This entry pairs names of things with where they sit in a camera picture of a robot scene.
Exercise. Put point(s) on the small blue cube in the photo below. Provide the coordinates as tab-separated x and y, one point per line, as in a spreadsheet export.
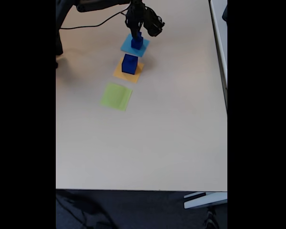
139	35

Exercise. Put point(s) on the medium blue cube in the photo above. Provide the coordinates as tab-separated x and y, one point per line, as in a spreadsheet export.
136	44

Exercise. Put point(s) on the blue paper square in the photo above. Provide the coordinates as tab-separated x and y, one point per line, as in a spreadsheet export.
126	46

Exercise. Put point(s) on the orange paper square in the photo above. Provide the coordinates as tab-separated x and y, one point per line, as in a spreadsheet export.
132	78

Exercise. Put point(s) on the green paper square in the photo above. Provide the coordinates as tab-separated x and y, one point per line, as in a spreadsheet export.
115	96

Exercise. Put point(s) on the large blue cube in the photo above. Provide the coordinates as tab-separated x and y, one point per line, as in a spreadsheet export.
128	69

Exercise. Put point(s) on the white side table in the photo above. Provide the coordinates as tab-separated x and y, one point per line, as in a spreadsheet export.
220	35

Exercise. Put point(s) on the dark object on side table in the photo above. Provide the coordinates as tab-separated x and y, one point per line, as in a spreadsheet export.
225	13

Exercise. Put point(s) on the white table foot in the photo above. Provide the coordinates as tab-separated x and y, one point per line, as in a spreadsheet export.
205	200

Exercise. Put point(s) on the black camera box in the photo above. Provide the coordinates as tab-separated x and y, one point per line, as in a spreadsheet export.
155	23

